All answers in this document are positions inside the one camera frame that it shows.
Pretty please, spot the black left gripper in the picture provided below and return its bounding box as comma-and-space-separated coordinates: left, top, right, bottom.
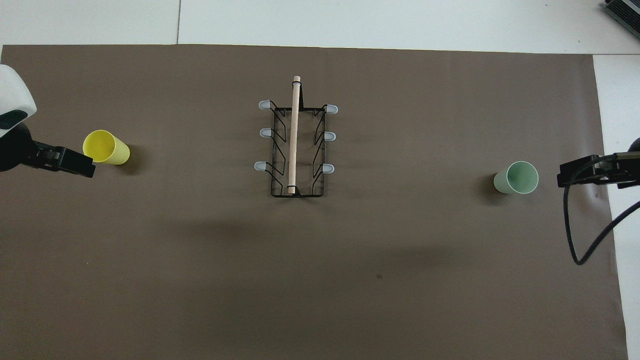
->
0, 122, 96, 179

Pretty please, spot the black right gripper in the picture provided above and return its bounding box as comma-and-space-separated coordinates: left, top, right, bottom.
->
557, 137, 640, 190

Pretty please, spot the yellow plastic cup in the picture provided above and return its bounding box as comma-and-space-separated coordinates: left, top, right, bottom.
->
82, 129, 131, 166

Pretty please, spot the green plastic cup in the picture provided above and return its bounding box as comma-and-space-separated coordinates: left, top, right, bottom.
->
493, 161, 540, 195

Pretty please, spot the grey ribbed device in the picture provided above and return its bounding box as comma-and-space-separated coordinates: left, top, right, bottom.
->
601, 0, 640, 27

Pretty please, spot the brown table mat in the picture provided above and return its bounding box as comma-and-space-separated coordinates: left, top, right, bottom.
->
0, 44, 629, 360

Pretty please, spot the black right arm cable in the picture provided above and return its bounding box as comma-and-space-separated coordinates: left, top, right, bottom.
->
563, 154, 640, 266

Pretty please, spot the black wire cup rack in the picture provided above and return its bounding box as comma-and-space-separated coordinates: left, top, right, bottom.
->
254, 75, 339, 198

